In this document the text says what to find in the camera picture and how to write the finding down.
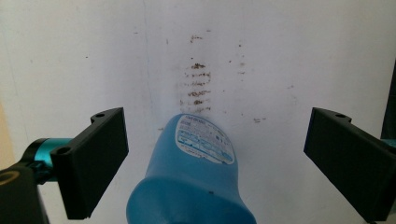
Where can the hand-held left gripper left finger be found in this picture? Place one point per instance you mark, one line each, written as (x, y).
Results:
(90, 165)

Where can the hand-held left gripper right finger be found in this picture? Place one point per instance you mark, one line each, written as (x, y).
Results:
(351, 165)

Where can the blue plastic bottle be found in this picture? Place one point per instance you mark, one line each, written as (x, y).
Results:
(190, 183)

